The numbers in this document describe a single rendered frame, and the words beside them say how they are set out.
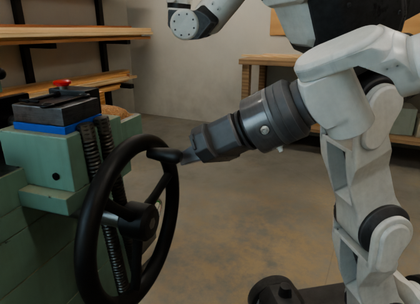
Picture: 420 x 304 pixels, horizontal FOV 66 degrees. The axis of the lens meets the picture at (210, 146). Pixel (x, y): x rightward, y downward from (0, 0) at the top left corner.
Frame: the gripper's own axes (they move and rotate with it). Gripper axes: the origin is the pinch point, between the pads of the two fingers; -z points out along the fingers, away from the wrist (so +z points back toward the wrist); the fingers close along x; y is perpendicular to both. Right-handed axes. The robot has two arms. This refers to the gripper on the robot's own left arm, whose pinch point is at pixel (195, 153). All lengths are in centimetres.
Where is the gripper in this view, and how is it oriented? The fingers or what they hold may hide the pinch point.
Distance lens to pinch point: 53.3
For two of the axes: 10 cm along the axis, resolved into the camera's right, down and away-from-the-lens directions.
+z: 8.2, -3.8, -4.3
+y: -3.3, -9.3, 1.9
